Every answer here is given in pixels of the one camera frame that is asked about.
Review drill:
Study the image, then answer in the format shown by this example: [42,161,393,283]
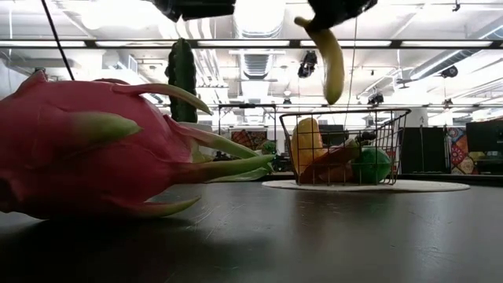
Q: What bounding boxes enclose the black hanging camera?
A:
[297,50,318,79]

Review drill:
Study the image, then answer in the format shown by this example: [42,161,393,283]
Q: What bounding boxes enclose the black cabinet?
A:
[400,126,449,175]

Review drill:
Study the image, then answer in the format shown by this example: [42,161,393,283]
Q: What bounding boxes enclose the thin black cable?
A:
[40,0,76,82]

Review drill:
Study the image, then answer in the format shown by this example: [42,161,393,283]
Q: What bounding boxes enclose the metal wire basket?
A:
[279,108,413,186]

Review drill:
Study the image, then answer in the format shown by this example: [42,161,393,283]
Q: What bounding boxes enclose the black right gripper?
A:
[305,0,379,34]

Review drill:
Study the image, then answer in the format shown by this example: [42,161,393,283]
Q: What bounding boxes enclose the pink dragon fruit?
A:
[0,69,276,221]

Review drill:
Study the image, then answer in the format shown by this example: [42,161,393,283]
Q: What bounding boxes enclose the yellow mango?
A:
[290,116,327,176]

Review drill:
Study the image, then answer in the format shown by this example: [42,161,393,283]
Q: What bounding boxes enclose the colourful wall painting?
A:
[230,129,268,150]

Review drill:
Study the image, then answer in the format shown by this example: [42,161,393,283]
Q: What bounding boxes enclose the green cucumber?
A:
[164,37,198,123]

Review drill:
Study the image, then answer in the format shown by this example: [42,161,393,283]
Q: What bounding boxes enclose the black overhead frame beam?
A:
[0,38,503,50]

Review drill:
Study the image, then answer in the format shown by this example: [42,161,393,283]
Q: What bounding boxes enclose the black round ceiling speaker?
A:
[439,64,459,79]

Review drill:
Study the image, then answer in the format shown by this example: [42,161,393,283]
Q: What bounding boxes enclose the white round woven mat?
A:
[262,178,472,193]

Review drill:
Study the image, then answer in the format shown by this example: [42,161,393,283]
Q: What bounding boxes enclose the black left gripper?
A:
[151,0,237,23]

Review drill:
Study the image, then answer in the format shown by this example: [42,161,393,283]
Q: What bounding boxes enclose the yellow banana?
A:
[293,16,346,106]

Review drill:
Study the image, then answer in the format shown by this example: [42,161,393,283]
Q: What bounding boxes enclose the black background monitor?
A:
[465,119,503,153]
[318,124,349,146]

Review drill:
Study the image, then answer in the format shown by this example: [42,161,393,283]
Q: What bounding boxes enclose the colourful patterned cloth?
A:
[447,126,479,176]

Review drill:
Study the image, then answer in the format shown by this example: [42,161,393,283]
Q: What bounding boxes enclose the green lime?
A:
[351,146,392,185]

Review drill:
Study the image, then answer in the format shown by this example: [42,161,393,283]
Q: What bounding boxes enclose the white round ceiling duct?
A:
[233,0,287,39]

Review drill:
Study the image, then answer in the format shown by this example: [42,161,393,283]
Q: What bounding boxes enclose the green background plant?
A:
[260,140,278,156]

